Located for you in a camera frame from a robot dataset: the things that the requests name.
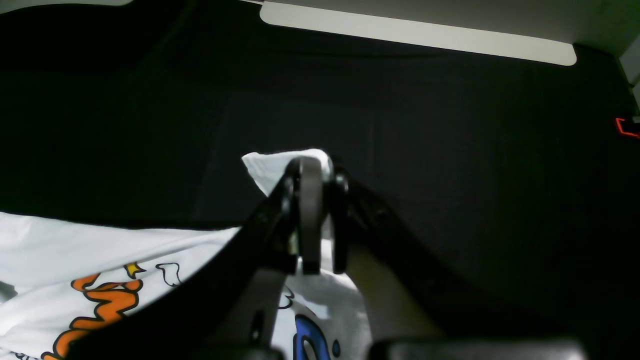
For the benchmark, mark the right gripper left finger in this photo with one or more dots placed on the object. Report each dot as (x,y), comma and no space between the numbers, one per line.
(227,309)

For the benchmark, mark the white printed t-shirt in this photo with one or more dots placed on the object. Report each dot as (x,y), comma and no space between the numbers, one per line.
(60,280)

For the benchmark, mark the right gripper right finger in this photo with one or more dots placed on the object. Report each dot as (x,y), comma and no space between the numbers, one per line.
(419,308)

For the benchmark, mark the black table cloth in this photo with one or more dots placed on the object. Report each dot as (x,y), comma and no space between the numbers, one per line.
(512,171)

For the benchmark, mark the red blue clamp bottom right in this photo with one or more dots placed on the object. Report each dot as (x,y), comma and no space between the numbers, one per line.
(628,127)

